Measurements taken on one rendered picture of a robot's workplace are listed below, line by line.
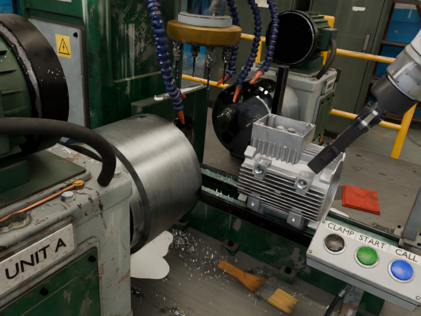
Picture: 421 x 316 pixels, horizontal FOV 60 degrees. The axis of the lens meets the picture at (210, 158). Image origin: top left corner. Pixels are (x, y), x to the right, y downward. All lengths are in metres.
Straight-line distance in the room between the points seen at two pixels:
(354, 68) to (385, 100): 3.27
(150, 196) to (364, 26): 3.47
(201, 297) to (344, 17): 3.42
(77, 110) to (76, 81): 0.08
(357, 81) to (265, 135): 3.18
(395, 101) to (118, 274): 0.55
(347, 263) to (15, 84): 0.52
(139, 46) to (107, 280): 0.64
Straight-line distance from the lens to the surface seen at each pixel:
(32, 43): 0.50
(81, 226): 0.52
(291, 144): 0.83
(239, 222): 0.95
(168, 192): 0.68
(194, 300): 0.86
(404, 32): 5.81
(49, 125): 0.42
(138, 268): 0.92
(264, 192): 0.84
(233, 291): 0.89
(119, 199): 0.55
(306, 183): 0.79
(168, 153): 0.69
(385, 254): 0.64
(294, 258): 0.93
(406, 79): 0.69
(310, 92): 1.30
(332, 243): 0.63
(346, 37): 3.97
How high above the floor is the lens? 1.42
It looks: 25 degrees down
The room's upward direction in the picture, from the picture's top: 6 degrees clockwise
